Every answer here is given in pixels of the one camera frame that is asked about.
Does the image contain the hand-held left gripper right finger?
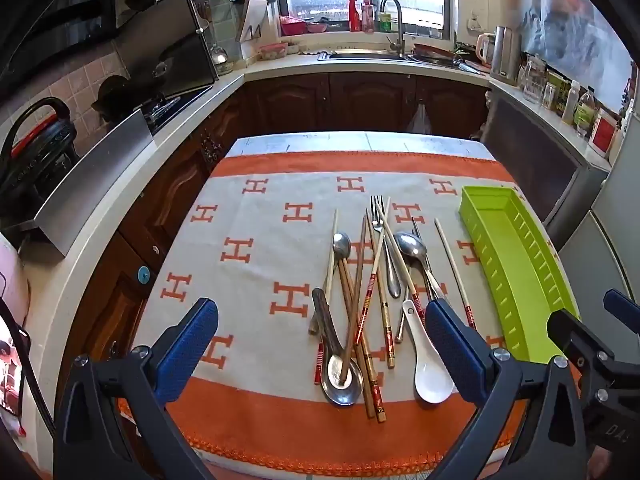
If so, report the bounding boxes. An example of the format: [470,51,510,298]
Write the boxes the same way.
[425,299,594,480]

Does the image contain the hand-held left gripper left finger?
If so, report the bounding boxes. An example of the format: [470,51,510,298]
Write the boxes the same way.
[52,297,219,480]

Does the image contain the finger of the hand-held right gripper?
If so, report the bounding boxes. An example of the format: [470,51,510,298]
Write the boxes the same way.
[546,310,619,391]
[603,289,640,333]

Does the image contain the white ceramic spoon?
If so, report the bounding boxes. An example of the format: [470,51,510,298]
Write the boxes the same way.
[401,299,456,405]

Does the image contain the brown chopstick decorated end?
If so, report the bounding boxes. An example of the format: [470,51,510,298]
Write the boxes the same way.
[345,270,388,423]

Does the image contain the light chopstick decorated end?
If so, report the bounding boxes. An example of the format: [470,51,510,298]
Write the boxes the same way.
[366,209,396,370]

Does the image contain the steel soup spoon dark handle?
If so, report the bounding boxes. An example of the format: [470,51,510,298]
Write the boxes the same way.
[311,287,365,407]

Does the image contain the green plastic utensil tray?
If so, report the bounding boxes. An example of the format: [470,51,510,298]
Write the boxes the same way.
[459,185,581,362]

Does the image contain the grey refrigerator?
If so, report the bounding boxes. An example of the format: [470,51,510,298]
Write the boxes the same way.
[556,105,640,323]

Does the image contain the orange white printed blanket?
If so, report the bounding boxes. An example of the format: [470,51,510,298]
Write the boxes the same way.
[131,152,588,466]

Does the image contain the steel fork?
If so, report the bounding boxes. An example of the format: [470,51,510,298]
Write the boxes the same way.
[370,195,404,299]

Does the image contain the grey metal cabinet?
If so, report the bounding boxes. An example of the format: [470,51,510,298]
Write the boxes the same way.
[480,79,610,235]

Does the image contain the red label packet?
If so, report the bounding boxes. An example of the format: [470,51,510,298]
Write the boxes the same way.
[589,106,619,159]

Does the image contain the low steel panel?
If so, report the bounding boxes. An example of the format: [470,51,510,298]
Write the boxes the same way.
[32,109,154,257]

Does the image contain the phone screen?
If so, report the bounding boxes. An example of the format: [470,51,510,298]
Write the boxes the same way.
[0,300,32,438]

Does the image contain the clear bottle green label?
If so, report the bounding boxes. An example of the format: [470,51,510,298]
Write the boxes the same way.
[574,86,599,137]

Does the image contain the white plastic bottle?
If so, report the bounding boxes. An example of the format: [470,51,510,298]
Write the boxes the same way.
[561,80,582,126]

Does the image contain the hanging plastic bag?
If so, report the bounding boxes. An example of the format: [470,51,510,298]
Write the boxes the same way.
[407,100,432,136]

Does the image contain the gas stove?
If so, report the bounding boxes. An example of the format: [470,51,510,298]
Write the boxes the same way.
[141,84,213,136]

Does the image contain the black pressure cooker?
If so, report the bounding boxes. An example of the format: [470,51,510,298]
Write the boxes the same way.
[0,96,79,211]

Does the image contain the glass jar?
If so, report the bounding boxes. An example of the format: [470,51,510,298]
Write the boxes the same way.
[521,54,547,105]

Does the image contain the black wok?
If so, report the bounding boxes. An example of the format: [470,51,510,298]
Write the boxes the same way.
[91,75,148,123]

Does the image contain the dark wooden base cabinets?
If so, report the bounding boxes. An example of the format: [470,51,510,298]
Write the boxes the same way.
[60,71,493,361]

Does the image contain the steel electric kettle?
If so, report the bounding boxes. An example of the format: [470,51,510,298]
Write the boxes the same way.
[490,25,522,87]

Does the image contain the small lidded pot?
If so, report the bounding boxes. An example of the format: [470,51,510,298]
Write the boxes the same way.
[210,44,235,75]

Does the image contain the white kitchen countertop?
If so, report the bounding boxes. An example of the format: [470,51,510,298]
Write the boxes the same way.
[20,50,613,391]

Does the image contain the tall steel splash guard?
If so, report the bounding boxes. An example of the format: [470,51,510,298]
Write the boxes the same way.
[116,0,221,98]

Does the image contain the pink white jug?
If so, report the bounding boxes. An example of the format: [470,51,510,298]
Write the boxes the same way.
[475,32,497,64]

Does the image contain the red frying pan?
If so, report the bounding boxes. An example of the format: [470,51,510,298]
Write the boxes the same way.
[411,42,461,64]

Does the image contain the steel sink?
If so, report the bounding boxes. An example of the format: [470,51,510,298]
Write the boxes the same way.
[316,49,416,62]

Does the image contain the white cutting board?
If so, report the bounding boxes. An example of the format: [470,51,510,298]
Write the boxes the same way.
[235,0,269,44]

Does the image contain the red plastic basin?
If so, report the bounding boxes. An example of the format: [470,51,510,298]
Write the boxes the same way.
[279,15,307,37]

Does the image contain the steel faucet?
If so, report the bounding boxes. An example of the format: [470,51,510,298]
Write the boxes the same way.
[380,0,407,56]

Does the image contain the black range hood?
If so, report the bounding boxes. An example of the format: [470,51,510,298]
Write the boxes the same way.
[0,0,123,68]

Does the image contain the small long-handled steel spoon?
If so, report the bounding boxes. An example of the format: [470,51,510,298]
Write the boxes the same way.
[308,232,352,336]

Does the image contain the black cable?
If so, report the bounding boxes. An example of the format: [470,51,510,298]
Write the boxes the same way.
[0,280,57,461]

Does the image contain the plastic wall sheet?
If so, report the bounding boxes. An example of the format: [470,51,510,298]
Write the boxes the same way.
[520,0,632,111]

